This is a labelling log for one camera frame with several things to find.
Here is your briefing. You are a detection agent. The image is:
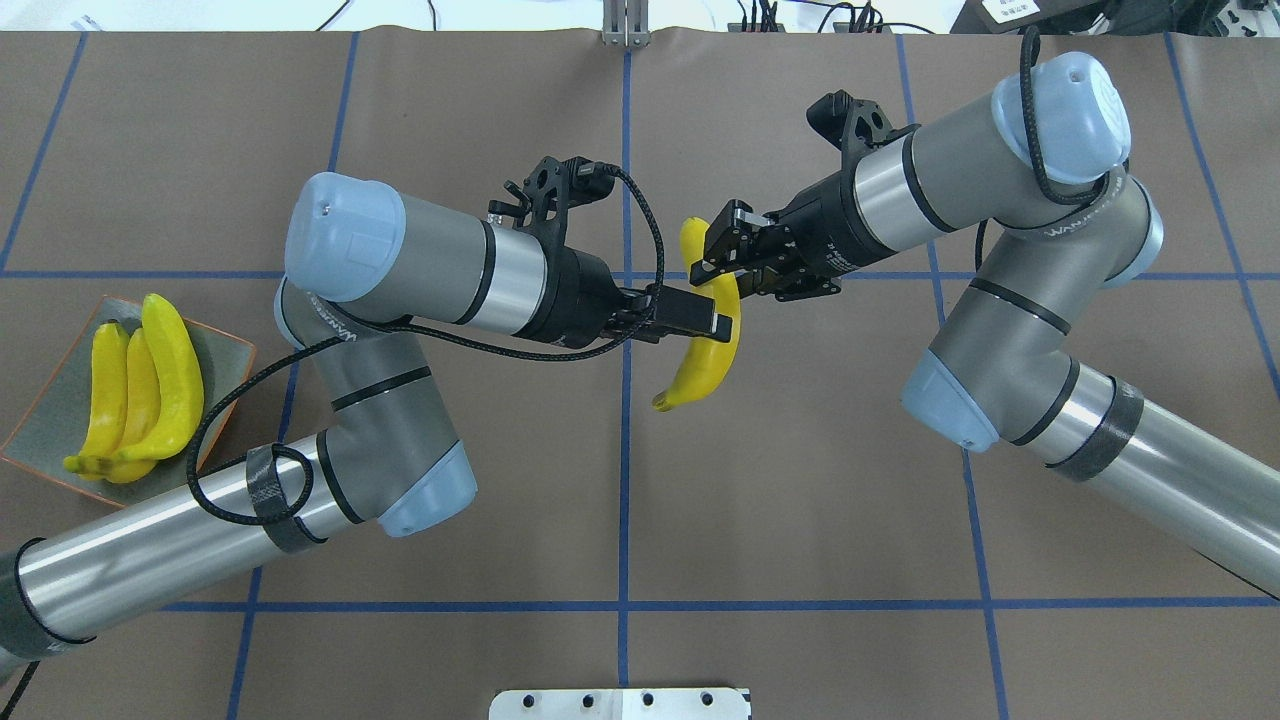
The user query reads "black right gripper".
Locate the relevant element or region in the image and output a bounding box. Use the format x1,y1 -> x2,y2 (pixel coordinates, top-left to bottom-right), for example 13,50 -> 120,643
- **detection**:
689,176 -> 881,301

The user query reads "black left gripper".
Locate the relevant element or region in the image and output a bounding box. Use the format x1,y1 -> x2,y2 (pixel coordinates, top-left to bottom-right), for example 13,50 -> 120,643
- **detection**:
540,247 -> 735,350

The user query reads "yellow banana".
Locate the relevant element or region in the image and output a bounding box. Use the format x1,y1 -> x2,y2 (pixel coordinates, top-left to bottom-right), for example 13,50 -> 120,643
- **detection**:
113,293 -> 205,461
105,327 -> 161,484
652,274 -> 742,413
63,320 -> 131,480

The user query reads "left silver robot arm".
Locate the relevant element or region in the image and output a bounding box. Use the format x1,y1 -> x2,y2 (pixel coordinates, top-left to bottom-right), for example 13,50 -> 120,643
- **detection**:
3,158 -> 741,676

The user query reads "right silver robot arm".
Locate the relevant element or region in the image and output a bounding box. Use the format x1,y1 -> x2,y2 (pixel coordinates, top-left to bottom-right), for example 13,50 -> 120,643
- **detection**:
689,53 -> 1279,596

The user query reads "grey square plate orange rim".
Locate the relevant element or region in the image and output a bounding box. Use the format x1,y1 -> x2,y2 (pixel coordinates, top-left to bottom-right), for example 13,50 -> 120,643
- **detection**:
3,295 -> 256,509

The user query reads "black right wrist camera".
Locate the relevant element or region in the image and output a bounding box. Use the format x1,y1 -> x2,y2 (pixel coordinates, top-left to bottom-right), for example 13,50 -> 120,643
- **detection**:
805,90 -> 922,168

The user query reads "aluminium frame post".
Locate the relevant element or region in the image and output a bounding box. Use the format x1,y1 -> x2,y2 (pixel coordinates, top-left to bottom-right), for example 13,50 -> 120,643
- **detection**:
600,0 -> 652,50

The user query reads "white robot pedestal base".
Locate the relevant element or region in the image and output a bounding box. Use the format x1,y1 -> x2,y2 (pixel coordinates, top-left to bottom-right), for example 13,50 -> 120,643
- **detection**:
488,687 -> 753,719

